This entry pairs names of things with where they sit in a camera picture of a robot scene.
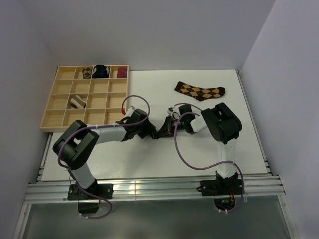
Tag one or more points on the wooden compartment tray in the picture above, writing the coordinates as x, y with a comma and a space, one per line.
104, 97

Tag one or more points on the aluminium rail frame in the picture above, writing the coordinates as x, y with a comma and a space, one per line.
155, 182

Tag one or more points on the rolled red sock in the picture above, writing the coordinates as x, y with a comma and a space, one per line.
122, 72

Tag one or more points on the tan brown striped sock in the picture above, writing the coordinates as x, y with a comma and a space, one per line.
77, 102

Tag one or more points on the black white striped sock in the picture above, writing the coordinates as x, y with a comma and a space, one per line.
154, 134

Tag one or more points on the brown argyle sock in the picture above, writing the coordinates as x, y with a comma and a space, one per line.
198, 93

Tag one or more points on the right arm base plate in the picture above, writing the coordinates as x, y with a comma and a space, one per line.
228, 188

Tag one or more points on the rolled argyle sock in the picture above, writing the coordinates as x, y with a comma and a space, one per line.
87, 72

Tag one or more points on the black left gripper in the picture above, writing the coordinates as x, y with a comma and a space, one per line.
148, 127

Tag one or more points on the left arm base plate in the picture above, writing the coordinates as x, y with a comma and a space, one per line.
89, 200

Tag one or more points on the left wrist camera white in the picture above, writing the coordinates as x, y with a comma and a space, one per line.
129, 111

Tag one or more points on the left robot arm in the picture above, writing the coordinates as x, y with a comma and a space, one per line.
76, 144

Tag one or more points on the rolled black blue sock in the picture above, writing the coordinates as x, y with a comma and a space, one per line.
100, 71

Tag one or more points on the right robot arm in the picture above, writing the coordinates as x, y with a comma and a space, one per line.
223, 125

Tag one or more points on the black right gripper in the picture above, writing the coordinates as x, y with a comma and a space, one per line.
167, 129

